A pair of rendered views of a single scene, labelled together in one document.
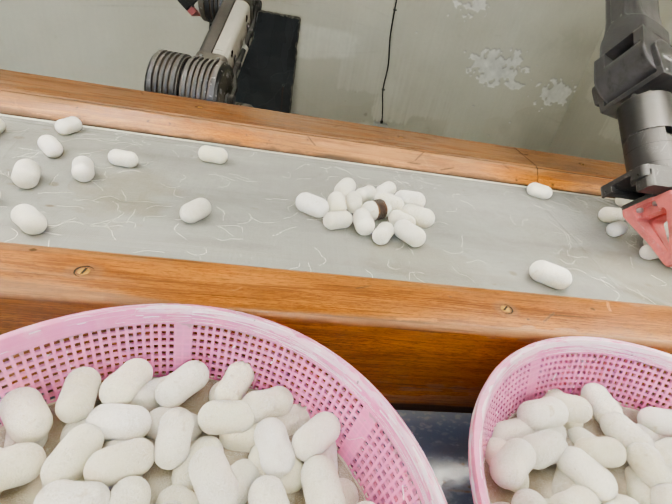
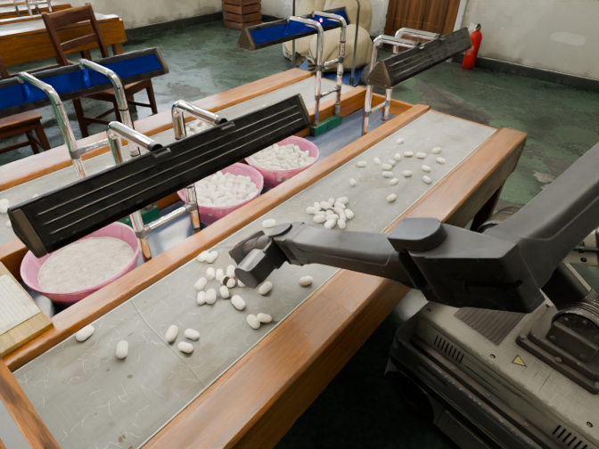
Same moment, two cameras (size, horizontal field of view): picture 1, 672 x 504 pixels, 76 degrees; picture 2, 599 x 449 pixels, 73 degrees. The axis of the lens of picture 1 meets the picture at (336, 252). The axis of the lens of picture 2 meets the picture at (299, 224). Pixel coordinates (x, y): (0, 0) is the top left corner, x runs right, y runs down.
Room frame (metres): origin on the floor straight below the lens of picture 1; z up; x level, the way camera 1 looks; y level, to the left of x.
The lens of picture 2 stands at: (1.10, -0.72, 1.44)
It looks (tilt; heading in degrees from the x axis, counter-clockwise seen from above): 38 degrees down; 140
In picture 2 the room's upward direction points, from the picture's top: 2 degrees clockwise
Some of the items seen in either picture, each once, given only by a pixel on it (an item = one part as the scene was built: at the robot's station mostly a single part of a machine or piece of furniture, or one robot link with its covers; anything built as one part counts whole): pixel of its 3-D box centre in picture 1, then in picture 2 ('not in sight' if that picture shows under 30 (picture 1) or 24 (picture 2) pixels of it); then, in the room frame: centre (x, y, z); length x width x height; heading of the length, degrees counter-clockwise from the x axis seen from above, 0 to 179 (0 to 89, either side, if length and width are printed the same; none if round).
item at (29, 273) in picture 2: not in sight; (88, 266); (0.20, -0.65, 0.72); 0.27 x 0.27 x 0.10
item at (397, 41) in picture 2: not in sight; (397, 98); (0.19, 0.51, 0.90); 0.20 x 0.19 x 0.45; 101
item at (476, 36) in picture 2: not in sight; (473, 45); (-1.48, 4.01, 0.25); 0.18 x 0.14 x 0.49; 102
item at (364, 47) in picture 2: not in sight; (336, 47); (-1.88, 2.20, 0.40); 0.74 x 0.56 x 0.38; 103
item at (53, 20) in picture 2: not in sight; (110, 80); (-2.00, 0.08, 0.45); 0.44 x 0.43 x 0.91; 122
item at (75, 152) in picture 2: not in sight; (94, 154); (-0.03, -0.52, 0.90); 0.20 x 0.19 x 0.45; 101
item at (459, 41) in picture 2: not in sight; (427, 53); (0.27, 0.52, 1.08); 0.62 x 0.08 x 0.07; 101
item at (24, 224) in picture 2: not in sight; (192, 153); (0.44, -0.43, 1.08); 0.62 x 0.08 x 0.07; 101
